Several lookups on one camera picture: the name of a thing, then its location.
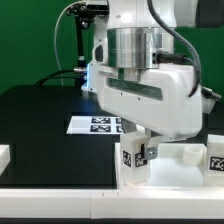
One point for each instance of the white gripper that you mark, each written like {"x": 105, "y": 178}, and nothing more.
{"x": 160, "y": 101}

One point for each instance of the white square tabletop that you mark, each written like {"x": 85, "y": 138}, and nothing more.
{"x": 178, "y": 165}

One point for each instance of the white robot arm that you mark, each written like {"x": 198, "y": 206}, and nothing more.
{"x": 138, "y": 35}

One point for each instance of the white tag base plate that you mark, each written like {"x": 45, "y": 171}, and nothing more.
{"x": 95, "y": 125}

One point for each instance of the white obstacle fence rail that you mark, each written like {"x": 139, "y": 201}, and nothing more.
{"x": 122, "y": 203}

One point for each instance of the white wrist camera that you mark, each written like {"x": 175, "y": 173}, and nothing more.
{"x": 209, "y": 99}

